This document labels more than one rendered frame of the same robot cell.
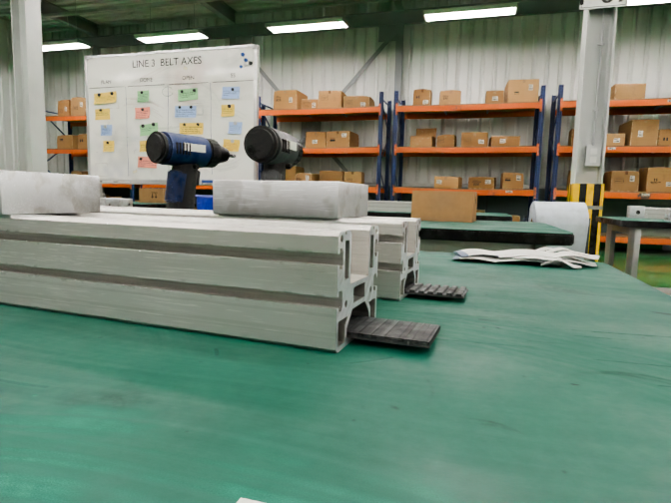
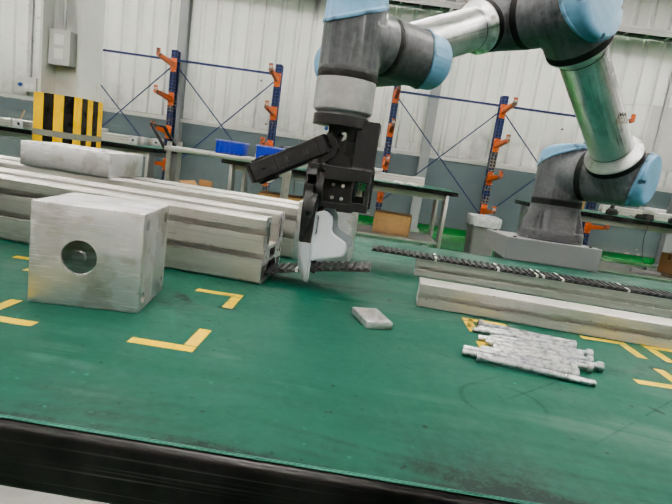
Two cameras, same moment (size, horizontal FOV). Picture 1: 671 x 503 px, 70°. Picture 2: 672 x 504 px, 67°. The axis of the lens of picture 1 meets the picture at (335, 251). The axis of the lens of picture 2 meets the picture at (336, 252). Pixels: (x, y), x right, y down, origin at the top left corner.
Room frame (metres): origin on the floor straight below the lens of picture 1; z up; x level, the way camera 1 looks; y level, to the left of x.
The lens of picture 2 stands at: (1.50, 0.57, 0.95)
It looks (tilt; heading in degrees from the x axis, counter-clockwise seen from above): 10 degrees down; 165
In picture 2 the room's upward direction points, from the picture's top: 8 degrees clockwise
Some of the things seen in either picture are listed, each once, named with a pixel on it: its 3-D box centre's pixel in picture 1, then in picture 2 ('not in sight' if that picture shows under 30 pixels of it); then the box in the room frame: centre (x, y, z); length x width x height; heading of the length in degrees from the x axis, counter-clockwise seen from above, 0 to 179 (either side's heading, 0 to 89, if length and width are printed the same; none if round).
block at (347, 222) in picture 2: not in sight; (328, 229); (0.66, 0.78, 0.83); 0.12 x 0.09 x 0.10; 159
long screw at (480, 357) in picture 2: not in sight; (534, 369); (1.12, 0.88, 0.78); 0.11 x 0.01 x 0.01; 64
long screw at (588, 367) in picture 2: not in sight; (535, 357); (1.09, 0.90, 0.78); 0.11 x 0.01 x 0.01; 65
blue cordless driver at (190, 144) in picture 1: (198, 193); not in sight; (0.96, 0.27, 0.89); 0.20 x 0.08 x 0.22; 146
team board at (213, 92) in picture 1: (171, 182); not in sight; (3.81, 1.29, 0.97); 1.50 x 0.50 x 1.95; 74
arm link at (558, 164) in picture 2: not in sight; (564, 172); (0.42, 1.39, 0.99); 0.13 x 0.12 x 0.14; 24
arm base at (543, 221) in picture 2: not in sight; (552, 220); (0.41, 1.39, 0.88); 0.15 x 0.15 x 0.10
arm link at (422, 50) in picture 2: not in sight; (400, 57); (0.80, 0.81, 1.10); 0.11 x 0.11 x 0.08; 24
